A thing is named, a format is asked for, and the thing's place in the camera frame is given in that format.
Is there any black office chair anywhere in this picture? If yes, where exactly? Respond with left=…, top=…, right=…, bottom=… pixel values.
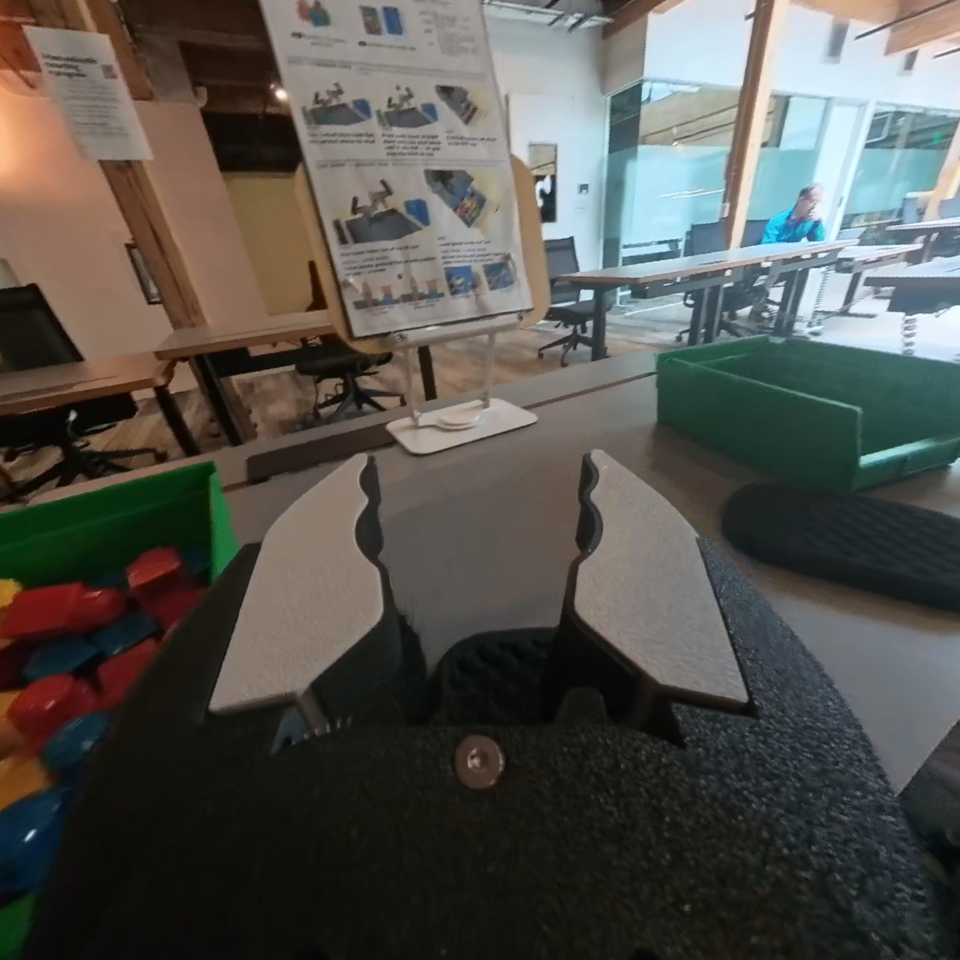
left=0, top=283, right=170, bottom=492
left=537, top=236, right=603, bottom=369
left=294, top=337, right=399, bottom=423

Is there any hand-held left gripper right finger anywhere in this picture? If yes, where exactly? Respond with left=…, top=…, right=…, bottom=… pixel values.
left=564, top=450, right=751, bottom=714

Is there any wooden office table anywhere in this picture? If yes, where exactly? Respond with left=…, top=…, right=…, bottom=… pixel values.
left=556, top=238, right=925, bottom=365
left=153, top=318, right=440, bottom=447
left=0, top=354, right=202, bottom=460

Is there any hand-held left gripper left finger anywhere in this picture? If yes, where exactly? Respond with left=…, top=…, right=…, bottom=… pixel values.
left=208, top=453, right=385, bottom=715

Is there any black mesh pad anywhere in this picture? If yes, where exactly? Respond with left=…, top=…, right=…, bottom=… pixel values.
left=431, top=626, right=560, bottom=725
left=721, top=482, right=960, bottom=612

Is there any instruction poster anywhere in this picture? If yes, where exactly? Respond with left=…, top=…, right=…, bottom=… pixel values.
left=258, top=0, right=535, bottom=339

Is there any green plastic bin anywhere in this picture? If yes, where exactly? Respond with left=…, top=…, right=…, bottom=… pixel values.
left=654, top=333, right=960, bottom=494
left=0, top=459, right=243, bottom=960

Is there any pile of mega blocks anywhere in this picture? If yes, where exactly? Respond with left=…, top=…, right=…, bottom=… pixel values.
left=0, top=546, right=211, bottom=901

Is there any white wall notice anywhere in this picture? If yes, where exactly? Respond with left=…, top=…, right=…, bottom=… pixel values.
left=22, top=24, right=155, bottom=162

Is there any dark wall sign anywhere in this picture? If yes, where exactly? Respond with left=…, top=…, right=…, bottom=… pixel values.
left=527, top=141, right=560, bottom=225

